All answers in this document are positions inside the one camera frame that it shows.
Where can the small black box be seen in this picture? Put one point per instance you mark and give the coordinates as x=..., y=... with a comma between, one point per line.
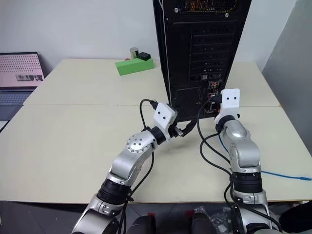
x=145, y=56

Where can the silver metal cylinder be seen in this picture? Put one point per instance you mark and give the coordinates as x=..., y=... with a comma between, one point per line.
x=134, y=53

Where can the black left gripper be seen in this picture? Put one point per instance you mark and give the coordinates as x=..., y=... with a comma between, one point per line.
x=176, y=131

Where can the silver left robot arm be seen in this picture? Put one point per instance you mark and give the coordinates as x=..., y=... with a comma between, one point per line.
x=132, y=158

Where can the grey laptop with pink screen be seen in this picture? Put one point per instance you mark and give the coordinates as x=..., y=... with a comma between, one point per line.
x=18, y=73

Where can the grey partition panel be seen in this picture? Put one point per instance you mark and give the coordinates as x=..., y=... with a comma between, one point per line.
x=290, y=85

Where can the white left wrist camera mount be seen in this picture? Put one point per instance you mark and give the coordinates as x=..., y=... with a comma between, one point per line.
x=163, y=114

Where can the clear plastic bag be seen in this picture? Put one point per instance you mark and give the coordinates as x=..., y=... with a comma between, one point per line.
x=220, y=218

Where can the black computer tower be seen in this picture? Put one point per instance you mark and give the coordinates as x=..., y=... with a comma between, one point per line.
x=202, y=56

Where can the green rectangular box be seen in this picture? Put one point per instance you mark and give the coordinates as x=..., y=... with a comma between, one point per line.
x=134, y=67

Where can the dark rounded shape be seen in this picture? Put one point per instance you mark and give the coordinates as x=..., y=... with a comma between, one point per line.
x=143, y=225
x=201, y=223

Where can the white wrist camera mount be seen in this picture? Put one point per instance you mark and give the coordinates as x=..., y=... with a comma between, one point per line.
x=163, y=114
x=230, y=102

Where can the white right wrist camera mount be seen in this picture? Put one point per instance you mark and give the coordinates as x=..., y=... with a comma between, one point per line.
x=230, y=102

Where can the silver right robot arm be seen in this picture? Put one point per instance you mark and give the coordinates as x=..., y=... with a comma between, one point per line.
x=243, y=156

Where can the black object under table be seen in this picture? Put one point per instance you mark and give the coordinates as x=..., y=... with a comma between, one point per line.
x=296, y=217

